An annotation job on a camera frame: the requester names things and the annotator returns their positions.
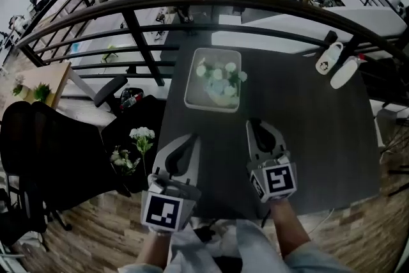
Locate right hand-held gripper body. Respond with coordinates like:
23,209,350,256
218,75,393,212
246,152,298,204

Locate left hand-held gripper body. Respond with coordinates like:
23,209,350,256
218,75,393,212
140,173,202,234

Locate white and blue artificial flowers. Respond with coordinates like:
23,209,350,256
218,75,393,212
195,56,249,106

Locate white rectangular tray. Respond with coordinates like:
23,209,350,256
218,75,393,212
183,47,243,114

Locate person's left forearm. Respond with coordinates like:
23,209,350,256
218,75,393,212
135,230,172,271

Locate person's right forearm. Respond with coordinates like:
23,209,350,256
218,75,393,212
270,199,313,258

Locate large white artificial flower stem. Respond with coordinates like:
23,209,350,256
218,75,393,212
129,127,157,176

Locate small white artificial flower bunch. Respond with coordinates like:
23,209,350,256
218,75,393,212
109,145,141,176

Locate person's light blue shirt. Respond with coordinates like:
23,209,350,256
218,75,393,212
118,219,352,273

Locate red and white bottle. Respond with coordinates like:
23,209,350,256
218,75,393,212
120,91,144,108

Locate white mug with dark print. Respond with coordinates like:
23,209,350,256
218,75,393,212
315,41,344,75

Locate plain white cup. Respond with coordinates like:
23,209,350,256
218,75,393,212
329,57,359,90

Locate small green potted plant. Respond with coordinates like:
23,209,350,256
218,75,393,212
33,82,52,103

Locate light wooden desk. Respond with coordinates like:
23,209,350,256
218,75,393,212
0,61,73,109

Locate small white potted flower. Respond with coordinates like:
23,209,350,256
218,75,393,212
12,75,31,99

